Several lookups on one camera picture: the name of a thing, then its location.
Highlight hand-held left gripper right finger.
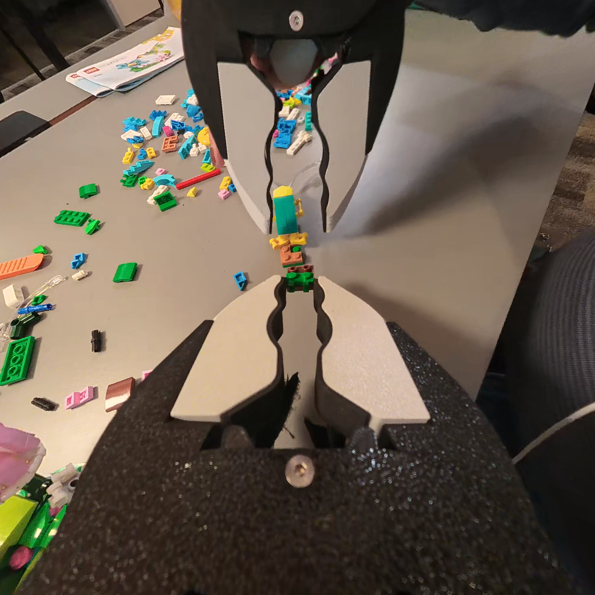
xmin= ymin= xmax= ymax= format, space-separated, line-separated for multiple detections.
xmin=315 ymin=276 xmax=431 ymax=434

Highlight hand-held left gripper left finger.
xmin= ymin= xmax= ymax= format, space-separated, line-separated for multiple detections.
xmin=170 ymin=274 xmax=285 ymax=423

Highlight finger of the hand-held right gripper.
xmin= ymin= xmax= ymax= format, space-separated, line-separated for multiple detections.
xmin=218 ymin=59 xmax=280 ymax=235
xmin=311 ymin=59 xmax=373 ymax=234

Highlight multicolour toy brick assembly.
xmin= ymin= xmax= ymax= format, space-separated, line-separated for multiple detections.
xmin=270 ymin=185 xmax=315 ymax=293

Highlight grey desk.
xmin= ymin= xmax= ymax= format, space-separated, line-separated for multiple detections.
xmin=0 ymin=9 xmax=589 ymax=512

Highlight long red brick bar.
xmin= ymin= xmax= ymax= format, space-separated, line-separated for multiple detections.
xmin=175 ymin=168 xmax=221 ymax=190

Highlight pile of small toy bricks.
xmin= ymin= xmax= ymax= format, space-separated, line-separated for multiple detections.
xmin=120 ymin=70 xmax=327 ymax=212

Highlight brown and white brick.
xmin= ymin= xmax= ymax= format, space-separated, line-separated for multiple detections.
xmin=105 ymin=377 xmax=136 ymax=413

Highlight white toy brick instruction booklet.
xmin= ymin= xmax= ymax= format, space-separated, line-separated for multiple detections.
xmin=77 ymin=27 xmax=185 ymax=94

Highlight pink flat brick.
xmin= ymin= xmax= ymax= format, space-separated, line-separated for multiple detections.
xmin=64 ymin=386 xmax=95 ymax=410

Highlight small white instruction booklet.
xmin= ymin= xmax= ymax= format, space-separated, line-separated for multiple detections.
xmin=65 ymin=69 xmax=122 ymax=98

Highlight clear plastic piece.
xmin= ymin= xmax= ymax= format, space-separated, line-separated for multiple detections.
xmin=23 ymin=275 xmax=66 ymax=303

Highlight person's leg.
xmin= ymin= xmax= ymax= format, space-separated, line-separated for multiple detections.
xmin=504 ymin=232 xmax=595 ymax=465

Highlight dark green brick piece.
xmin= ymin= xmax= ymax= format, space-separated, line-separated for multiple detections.
xmin=9 ymin=312 xmax=42 ymax=339

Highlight large green holed plate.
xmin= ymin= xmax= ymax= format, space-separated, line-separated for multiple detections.
xmin=0 ymin=336 xmax=36 ymax=386

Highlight orange brick separator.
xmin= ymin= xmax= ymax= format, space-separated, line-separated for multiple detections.
xmin=0 ymin=253 xmax=45 ymax=281

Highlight pink and green flower model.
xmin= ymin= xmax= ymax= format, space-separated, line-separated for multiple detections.
xmin=0 ymin=423 xmax=86 ymax=595

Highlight white cable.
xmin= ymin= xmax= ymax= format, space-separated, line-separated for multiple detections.
xmin=511 ymin=402 xmax=595 ymax=465

